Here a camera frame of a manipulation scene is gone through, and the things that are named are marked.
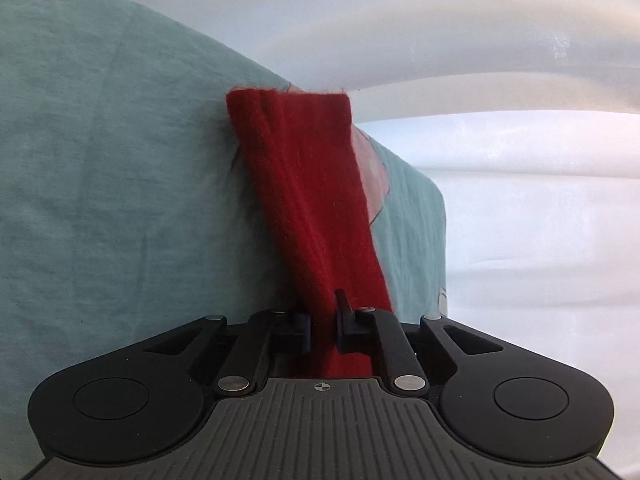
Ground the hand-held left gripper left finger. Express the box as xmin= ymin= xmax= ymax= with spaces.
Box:
xmin=134 ymin=304 xmax=314 ymax=395

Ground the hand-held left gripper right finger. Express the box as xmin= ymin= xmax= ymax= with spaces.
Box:
xmin=333 ymin=289 xmax=505 ymax=394

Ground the red knitted garment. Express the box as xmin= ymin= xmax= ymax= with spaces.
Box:
xmin=225 ymin=87 xmax=396 ymax=380

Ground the teal printed bed sheet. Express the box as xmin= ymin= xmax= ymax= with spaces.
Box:
xmin=0 ymin=0 xmax=448 ymax=480

